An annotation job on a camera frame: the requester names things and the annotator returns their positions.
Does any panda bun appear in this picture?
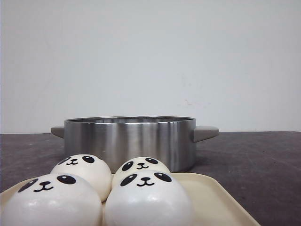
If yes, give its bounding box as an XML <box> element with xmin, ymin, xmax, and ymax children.
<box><xmin>104</xmin><ymin>170</ymin><xmax>194</xmax><ymax>226</ymax></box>
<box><xmin>51</xmin><ymin>154</ymin><xmax>112</xmax><ymax>202</ymax></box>
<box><xmin>111</xmin><ymin>156</ymin><xmax>171</xmax><ymax>188</ymax></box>
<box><xmin>0</xmin><ymin>173</ymin><xmax>103</xmax><ymax>226</ymax></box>

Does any stainless steel steamer pot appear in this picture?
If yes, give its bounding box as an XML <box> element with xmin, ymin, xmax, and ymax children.
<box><xmin>51</xmin><ymin>116</ymin><xmax>219</xmax><ymax>172</ymax></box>

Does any cream plastic tray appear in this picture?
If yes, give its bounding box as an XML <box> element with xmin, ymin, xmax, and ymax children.
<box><xmin>1</xmin><ymin>173</ymin><xmax>257</xmax><ymax>226</ymax></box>

